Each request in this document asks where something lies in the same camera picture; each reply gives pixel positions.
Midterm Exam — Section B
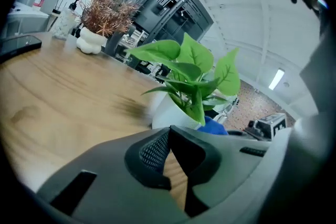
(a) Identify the ceiling light panel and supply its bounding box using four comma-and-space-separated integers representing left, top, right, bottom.
268, 68, 286, 91

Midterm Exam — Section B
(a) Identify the person's torso grey shirt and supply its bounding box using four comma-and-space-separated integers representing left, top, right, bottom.
298, 7, 336, 120

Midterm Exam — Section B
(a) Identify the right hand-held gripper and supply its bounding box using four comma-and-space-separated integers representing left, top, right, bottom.
248, 112, 287, 140

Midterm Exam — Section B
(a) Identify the clear pump bottle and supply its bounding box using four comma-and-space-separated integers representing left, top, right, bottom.
51, 0, 82, 41

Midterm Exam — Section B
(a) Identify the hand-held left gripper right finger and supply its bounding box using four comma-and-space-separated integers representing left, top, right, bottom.
170, 125, 271, 218

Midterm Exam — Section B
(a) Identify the green potted plant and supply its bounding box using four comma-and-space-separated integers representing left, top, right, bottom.
125, 32, 242, 131

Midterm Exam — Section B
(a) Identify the blue wiping cloth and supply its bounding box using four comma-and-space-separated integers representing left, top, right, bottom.
196, 115, 229, 136

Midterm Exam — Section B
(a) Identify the black smartphone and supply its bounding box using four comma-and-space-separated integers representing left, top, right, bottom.
0, 35, 43, 64

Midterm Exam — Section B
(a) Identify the black router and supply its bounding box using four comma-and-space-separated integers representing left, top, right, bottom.
51, 0, 68, 14

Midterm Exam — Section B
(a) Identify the dried brown plant white vase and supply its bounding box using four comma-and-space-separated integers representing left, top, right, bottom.
76, 0, 142, 56

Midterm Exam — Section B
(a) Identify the white side table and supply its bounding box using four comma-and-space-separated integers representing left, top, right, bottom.
5, 1, 51, 37

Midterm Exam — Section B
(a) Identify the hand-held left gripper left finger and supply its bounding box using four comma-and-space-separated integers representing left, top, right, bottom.
36, 127, 186, 224

